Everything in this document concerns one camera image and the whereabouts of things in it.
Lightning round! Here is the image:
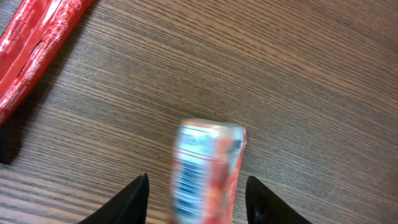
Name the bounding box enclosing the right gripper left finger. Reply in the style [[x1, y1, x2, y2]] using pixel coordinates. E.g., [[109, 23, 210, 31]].
[[79, 174, 149, 224]]

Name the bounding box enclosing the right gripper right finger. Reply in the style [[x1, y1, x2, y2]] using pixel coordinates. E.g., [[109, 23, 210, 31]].
[[245, 176, 311, 224]]

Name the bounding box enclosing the red tissue pack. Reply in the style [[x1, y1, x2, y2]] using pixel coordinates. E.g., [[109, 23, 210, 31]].
[[170, 119, 247, 224]]

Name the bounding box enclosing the red white snack packet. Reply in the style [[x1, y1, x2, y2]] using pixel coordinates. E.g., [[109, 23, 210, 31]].
[[1, 0, 92, 123]]

